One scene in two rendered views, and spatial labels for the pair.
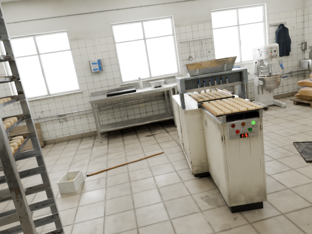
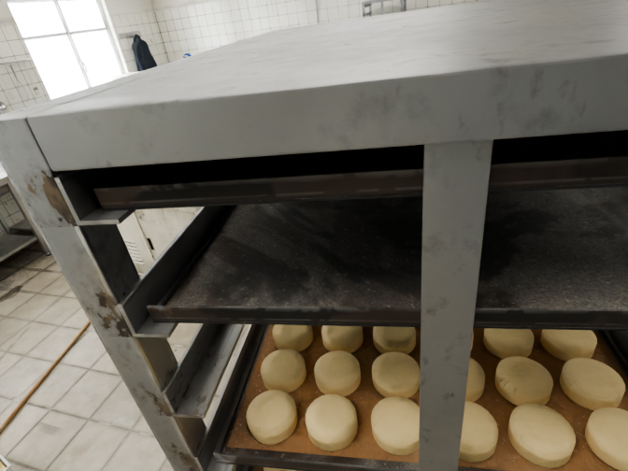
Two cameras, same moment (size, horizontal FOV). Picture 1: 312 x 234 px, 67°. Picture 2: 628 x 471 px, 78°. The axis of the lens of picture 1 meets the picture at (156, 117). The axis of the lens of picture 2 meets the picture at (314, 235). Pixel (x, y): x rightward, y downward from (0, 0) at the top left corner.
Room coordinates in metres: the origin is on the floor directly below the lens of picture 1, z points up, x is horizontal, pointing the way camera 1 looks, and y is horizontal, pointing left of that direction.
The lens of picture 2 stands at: (0.71, 1.31, 1.85)
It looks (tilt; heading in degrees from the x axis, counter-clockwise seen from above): 30 degrees down; 300
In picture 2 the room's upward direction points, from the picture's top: 8 degrees counter-clockwise
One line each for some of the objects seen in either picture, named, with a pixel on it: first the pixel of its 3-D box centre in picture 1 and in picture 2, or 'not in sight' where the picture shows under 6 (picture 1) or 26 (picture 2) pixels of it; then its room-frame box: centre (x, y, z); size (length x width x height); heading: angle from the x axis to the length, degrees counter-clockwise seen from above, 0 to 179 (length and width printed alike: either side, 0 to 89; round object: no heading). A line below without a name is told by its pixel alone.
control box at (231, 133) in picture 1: (243, 128); not in sight; (1.79, -0.66, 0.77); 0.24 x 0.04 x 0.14; 90
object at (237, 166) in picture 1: (230, 150); not in sight; (2.15, -0.66, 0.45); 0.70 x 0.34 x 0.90; 0
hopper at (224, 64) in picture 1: (208, 66); not in sight; (2.66, -0.66, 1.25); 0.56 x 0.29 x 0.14; 90
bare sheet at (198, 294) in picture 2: not in sight; (414, 150); (0.82, 0.84, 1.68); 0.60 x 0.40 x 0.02; 107
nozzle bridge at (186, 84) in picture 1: (211, 88); not in sight; (2.66, -0.66, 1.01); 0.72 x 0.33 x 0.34; 90
